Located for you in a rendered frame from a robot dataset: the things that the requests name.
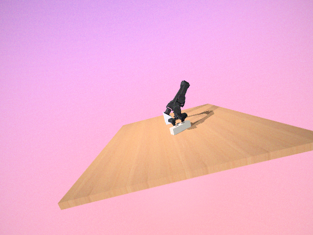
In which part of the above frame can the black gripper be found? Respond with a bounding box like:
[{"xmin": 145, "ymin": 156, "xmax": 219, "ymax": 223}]
[{"xmin": 168, "ymin": 111, "xmax": 187, "ymax": 126}]

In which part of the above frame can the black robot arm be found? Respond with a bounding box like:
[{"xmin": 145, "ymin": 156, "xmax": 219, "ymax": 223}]
[{"xmin": 164, "ymin": 80, "xmax": 190, "ymax": 120}]

